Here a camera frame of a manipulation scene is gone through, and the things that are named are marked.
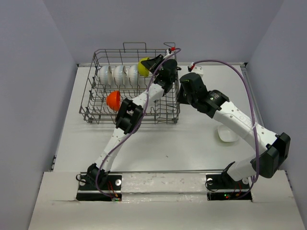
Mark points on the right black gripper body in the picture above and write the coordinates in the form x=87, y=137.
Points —
x=192, y=101

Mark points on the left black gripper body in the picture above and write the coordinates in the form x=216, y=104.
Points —
x=160, y=71

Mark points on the lime green bowl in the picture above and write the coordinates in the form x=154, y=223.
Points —
x=142, y=70

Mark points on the grey wire dish rack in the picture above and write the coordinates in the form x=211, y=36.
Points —
x=94, y=109

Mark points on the orange bowl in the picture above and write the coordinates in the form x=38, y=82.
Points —
x=113, y=100

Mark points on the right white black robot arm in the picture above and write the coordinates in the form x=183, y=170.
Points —
x=273, y=148

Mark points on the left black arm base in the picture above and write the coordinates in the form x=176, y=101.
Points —
x=98, y=186

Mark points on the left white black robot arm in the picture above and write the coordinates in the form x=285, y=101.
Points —
x=131, y=114

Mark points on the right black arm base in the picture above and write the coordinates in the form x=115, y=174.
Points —
x=222, y=187

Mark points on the white square bowl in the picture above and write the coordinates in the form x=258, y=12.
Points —
x=226, y=135

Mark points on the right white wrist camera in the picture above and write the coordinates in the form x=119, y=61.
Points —
x=196, y=69

